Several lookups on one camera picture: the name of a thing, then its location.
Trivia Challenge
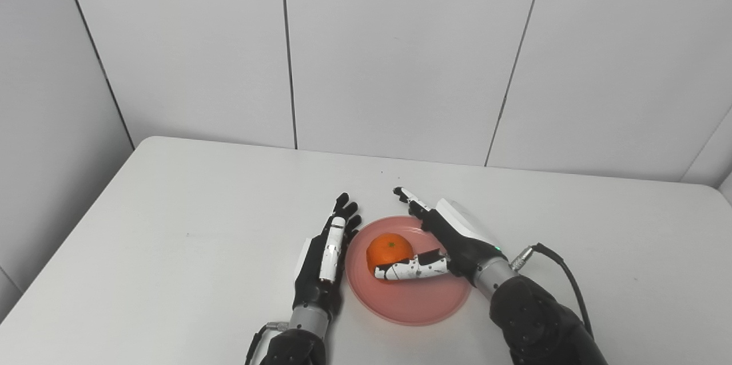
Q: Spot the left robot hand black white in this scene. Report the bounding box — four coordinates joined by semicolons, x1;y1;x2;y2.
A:
292;192;362;317

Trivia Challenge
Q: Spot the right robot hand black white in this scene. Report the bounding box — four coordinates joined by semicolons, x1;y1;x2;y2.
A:
375;187;507;285

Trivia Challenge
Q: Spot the orange fruit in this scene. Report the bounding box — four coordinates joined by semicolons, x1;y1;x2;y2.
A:
366;233;414;281

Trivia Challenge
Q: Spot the pink round plate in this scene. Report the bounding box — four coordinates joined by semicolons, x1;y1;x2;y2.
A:
345;216;473;327

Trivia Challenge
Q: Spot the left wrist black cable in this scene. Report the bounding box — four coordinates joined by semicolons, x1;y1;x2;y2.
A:
245;322;289;365

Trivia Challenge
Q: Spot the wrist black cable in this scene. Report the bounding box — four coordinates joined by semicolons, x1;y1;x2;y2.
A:
245;322;289;365
511;243;594;338

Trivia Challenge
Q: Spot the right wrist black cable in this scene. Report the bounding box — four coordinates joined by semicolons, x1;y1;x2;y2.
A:
511;243;594;338

